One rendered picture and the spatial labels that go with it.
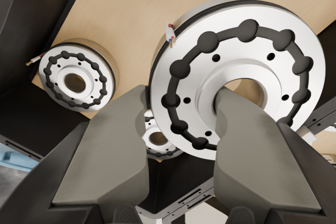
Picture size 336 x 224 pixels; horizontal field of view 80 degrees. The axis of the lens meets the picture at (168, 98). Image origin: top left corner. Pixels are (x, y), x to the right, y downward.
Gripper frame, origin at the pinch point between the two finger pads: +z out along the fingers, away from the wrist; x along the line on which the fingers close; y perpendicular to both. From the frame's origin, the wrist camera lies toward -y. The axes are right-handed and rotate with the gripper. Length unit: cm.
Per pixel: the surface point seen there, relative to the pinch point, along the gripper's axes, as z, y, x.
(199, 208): 11.5, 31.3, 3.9
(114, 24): 16.3, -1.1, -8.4
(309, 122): 6.2, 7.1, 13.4
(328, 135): 16.1, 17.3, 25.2
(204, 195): 6.4, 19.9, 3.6
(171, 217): 6.4, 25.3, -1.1
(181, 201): 6.4, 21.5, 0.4
